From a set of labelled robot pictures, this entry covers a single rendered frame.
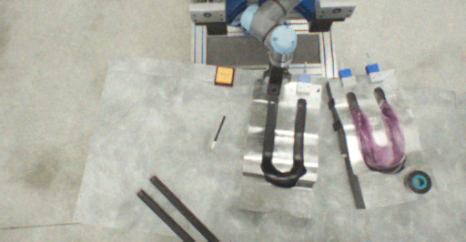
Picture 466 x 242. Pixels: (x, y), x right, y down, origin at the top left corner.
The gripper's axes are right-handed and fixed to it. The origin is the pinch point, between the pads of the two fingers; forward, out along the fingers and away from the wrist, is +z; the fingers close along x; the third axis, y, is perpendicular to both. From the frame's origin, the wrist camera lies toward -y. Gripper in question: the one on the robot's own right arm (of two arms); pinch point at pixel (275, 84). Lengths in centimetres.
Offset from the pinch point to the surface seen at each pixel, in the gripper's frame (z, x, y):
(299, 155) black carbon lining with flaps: -0.8, -11.5, -26.3
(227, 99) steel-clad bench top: 10.7, 18.6, -5.1
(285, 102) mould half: 1.7, -4.5, -6.3
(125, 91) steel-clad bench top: 11, 61, -7
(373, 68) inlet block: 3.8, -37.3, 12.2
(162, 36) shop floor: 90, 75, 58
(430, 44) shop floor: 91, -98, 72
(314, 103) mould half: 1.8, -15.5, -5.3
